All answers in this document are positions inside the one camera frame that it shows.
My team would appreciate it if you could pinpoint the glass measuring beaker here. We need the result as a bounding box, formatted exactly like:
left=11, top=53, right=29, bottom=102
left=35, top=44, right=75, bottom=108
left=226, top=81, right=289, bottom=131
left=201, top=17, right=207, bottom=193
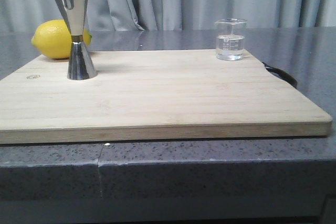
left=215, top=18, right=247, bottom=61

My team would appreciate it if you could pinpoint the steel double jigger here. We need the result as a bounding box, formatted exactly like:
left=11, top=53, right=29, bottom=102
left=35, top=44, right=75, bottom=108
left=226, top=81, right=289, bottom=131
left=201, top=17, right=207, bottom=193
left=55, top=0, right=97, bottom=80

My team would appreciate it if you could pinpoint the wooden cutting board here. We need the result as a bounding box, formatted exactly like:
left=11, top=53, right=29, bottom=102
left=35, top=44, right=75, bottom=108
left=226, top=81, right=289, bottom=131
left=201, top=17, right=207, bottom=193
left=1, top=49, right=332, bottom=144

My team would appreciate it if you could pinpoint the yellow lemon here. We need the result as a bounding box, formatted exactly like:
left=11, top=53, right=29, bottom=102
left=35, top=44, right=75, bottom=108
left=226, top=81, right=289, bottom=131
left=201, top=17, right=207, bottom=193
left=31, top=19, right=93, bottom=60

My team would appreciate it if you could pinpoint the black board strap handle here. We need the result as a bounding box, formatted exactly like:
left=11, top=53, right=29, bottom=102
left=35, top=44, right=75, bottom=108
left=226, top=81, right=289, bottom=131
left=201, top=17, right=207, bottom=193
left=263, top=62, right=298, bottom=88

